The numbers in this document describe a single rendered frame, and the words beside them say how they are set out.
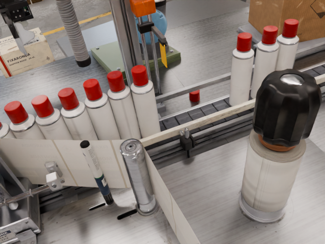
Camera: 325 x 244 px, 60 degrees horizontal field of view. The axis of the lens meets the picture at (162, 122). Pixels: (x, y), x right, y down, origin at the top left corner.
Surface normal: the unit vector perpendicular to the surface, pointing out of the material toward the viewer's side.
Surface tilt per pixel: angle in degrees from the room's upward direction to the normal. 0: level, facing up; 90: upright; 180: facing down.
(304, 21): 90
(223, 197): 0
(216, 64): 0
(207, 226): 0
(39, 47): 90
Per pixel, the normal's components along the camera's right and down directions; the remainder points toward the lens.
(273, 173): -0.33, 0.64
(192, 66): -0.11, -0.73
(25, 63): 0.51, 0.55
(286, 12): 0.20, 0.66
